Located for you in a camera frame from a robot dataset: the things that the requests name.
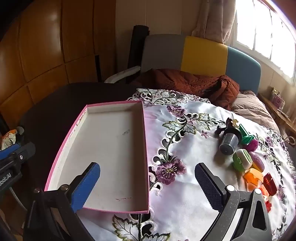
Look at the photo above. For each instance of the red metallic cylinder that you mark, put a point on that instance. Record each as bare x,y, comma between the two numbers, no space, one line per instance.
270,185

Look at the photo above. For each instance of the yellow orange plastic toy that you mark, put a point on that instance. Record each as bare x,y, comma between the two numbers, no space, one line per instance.
253,177

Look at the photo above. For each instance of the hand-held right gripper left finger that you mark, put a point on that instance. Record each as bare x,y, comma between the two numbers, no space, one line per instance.
89,185

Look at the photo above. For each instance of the grey yellow blue headboard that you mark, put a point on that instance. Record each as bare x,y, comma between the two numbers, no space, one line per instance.
203,55

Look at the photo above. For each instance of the brown quilted jacket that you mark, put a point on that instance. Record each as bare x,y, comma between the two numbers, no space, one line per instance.
185,81

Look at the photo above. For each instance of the purple gift box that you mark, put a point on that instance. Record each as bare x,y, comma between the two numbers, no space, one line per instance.
277,98

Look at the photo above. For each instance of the beige curtain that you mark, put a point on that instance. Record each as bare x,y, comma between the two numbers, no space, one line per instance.
215,18

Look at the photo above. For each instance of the green white plastic pod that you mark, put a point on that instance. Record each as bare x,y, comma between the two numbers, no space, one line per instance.
241,160

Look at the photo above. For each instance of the green ridged plastic toy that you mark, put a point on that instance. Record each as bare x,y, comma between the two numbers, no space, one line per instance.
245,134

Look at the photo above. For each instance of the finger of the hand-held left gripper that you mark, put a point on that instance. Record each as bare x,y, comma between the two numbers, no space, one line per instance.
9,150

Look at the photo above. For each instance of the pink cardboard box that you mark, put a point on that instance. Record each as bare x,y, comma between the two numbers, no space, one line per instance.
104,150

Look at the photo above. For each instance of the black rolled mat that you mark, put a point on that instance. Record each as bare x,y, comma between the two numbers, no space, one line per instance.
138,46

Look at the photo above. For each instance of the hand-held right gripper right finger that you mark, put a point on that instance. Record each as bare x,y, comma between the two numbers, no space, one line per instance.
208,185

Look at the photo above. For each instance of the floral embroidered white tablecloth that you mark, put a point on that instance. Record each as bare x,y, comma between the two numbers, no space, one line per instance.
185,150

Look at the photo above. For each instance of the purple oval patterned case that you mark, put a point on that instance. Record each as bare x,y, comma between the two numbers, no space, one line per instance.
257,161

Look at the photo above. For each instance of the magenta plastic toy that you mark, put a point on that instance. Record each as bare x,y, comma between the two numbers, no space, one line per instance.
252,145

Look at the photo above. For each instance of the grey cup-shaped toy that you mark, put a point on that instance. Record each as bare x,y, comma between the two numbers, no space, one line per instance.
227,143

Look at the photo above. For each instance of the orange building blocks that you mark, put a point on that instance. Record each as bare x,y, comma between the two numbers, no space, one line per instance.
264,195

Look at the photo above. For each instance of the wooden bedside table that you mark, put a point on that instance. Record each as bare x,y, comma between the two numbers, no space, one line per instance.
275,111

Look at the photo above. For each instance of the beige pink duvet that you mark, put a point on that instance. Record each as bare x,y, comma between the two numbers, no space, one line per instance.
252,109

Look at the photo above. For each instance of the orange white snack bag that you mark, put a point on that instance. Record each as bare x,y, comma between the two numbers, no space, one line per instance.
8,139

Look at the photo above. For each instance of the white chair armrest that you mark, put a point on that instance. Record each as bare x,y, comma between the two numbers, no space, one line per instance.
122,74

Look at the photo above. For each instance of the window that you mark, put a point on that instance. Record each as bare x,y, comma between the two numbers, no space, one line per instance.
261,34

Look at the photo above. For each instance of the wooden wardrobe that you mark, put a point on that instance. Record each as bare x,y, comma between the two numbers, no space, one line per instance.
46,46

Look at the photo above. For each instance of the dark red building block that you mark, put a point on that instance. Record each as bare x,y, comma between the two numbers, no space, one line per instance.
267,206

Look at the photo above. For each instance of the brown knobbed massager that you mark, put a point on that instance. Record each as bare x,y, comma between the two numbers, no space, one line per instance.
230,122

